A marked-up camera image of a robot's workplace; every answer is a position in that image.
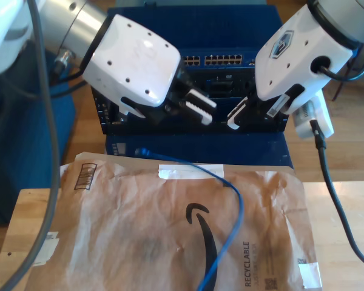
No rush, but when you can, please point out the blue network cable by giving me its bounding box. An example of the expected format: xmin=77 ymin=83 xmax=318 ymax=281
xmin=135 ymin=147 xmax=245 ymax=291

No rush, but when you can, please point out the blue network switch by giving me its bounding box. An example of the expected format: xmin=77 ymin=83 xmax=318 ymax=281
xmin=107 ymin=5 xmax=285 ymax=67

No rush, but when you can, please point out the black rack server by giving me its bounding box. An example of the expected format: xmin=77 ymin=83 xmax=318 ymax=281
xmin=90 ymin=65 xmax=291 ymax=101

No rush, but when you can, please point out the black rack frame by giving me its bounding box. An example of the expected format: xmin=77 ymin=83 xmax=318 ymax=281
xmin=90 ymin=68 xmax=292 ymax=136

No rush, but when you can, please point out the blue rack shelf tray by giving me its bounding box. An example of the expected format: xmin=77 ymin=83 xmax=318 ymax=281
xmin=109 ymin=97 xmax=281 ymax=124

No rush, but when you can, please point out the dark blue sofa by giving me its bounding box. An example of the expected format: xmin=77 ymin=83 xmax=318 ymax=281
xmin=0 ymin=45 xmax=78 ymax=227

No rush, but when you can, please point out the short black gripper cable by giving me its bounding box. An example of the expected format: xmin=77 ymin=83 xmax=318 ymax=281
xmin=317 ymin=39 xmax=364 ymax=82
xmin=48 ymin=49 xmax=89 ymax=98

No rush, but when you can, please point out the brown paper mailer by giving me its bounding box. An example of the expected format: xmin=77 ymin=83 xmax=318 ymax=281
xmin=24 ymin=151 xmax=323 ymax=291

